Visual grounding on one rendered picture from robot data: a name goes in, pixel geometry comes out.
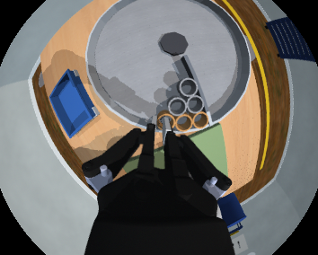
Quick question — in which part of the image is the bronze bushing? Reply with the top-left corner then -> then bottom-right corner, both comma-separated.
174,112 -> 193,132
189,111 -> 208,128
157,110 -> 175,130

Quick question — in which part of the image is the grey metal bushing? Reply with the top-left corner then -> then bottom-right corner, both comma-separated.
184,95 -> 204,113
176,78 -> 198,97
167,96 -> 187,116

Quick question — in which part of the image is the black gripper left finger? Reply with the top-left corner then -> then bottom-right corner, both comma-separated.
82,115 -> 157,199

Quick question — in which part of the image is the blue crate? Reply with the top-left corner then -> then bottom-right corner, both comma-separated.
49,69 -> 100,138

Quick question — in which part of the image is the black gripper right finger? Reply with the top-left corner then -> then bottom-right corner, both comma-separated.
162,117 -> 232,201

